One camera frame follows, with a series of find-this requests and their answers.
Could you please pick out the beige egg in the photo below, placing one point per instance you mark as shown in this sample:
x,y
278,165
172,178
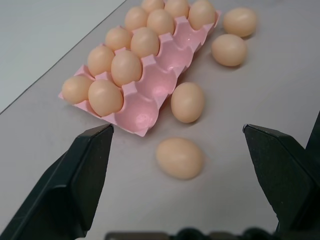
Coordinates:
x,y
105,97
239,21
135,18
160,21
152,4
117,38
75,89
144,42
229,50
201,14
126,67
187,102
176,8
100,60
179,158

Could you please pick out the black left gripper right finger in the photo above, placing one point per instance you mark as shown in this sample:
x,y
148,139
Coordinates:
x,y
282,175

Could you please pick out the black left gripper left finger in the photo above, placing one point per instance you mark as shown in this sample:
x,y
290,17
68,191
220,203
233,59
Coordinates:
x,y
62,190

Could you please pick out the pink egg tray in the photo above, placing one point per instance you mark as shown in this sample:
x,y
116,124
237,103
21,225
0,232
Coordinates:
x,y
155,82

